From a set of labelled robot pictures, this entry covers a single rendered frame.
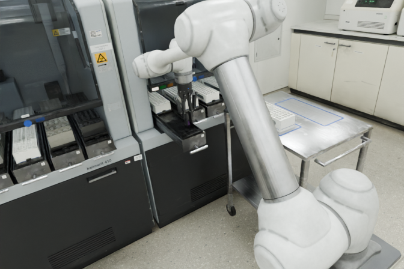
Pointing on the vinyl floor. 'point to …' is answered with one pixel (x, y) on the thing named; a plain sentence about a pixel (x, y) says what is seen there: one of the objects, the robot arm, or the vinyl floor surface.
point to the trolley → (302, 142)
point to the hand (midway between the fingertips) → (188, 117)
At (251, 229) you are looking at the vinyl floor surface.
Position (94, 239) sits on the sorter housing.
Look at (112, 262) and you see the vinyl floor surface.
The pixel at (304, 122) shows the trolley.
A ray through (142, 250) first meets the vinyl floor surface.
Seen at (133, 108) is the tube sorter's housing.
